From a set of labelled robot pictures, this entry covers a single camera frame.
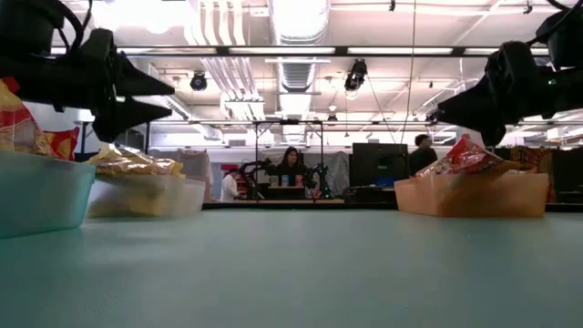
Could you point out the black monitor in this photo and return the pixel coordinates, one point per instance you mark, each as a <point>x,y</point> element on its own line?
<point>378,159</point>

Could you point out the black overhead crossbar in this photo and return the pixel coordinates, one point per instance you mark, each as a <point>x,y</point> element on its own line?
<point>341,51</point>

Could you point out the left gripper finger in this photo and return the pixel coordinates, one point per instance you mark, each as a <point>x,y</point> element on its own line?
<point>123,118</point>
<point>136,82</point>

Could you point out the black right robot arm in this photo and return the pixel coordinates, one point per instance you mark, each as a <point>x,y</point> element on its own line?
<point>565,36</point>

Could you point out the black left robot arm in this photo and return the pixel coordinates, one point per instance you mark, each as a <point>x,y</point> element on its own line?
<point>27,23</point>

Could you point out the black round ceiling light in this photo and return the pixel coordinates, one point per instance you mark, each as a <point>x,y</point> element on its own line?
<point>198,82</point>

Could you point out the person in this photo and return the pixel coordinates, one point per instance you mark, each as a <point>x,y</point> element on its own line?
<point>290,168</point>
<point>421,157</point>
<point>229,187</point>

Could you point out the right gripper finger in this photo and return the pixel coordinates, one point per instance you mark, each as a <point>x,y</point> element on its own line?
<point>469,107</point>
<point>494,134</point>

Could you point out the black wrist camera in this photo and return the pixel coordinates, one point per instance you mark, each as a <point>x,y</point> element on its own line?
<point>102,45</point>
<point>510,59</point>

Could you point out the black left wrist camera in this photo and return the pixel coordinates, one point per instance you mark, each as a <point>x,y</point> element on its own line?
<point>102,45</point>

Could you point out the red shelf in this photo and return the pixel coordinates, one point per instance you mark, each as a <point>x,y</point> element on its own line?
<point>230,167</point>

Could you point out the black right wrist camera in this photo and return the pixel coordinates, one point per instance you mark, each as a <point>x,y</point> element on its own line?
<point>510,59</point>

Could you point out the orange plastic bin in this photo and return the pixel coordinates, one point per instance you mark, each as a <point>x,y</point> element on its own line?
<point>473,196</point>

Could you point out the black table frame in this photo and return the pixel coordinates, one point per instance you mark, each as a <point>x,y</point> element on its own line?
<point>228,206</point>

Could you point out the clear plastic bin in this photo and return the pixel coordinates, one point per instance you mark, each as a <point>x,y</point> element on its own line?
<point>146,198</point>

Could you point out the green plastic bin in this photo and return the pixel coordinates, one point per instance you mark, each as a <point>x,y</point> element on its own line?
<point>41,196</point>

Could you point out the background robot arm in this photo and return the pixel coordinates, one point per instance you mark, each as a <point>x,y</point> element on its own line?
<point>321,180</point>
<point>250,166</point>

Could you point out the orange saucy noodles pack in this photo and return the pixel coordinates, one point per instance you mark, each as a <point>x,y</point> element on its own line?
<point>533,159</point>
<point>464,159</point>

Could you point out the black hanging camera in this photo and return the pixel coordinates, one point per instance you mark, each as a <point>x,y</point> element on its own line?
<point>356,75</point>

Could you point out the gray cover cloth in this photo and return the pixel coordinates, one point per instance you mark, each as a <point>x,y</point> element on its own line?
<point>339,168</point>
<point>196,166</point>

